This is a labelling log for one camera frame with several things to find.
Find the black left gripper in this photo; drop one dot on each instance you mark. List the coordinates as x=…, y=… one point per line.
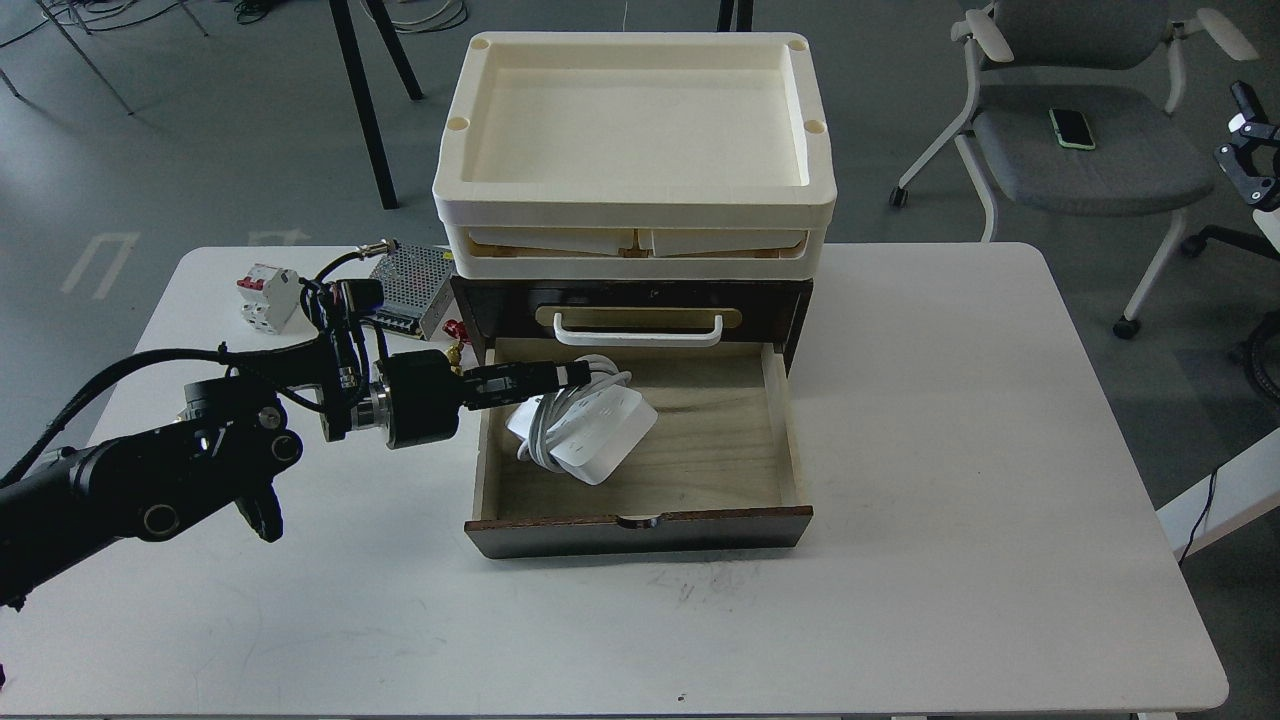
x=424, y=395

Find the white power strip with cable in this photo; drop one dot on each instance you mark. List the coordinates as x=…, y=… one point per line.
x=585, y=432

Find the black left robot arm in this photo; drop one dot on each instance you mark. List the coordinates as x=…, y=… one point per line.
x=232, y=441

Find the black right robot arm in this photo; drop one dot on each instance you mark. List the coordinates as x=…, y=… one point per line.
x=1250, y=130

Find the metal mesh power supply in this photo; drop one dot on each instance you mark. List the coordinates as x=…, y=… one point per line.
x=416, y=284

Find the white red circuit breaker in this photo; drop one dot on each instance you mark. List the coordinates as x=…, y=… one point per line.
x=270, y=295

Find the dark wooden open drawer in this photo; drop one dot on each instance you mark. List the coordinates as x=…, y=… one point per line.
x=717, y=469

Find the cream plastic tray organizer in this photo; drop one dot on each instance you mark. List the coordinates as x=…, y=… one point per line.
x=636, y=156

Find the green smartphone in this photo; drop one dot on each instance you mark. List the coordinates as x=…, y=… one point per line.
x=1071, y=129

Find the grey office chair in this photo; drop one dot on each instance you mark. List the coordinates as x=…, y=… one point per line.
x=1143, y=165

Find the white side table edge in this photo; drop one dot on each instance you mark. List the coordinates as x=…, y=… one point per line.
x=1241, y=490

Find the brass valve red handle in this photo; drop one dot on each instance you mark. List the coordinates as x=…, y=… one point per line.
x=458, y=333

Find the white drawer handle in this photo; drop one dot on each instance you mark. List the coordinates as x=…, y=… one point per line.
x=637, y=339

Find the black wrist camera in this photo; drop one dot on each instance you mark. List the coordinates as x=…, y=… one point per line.
x=340, y=305

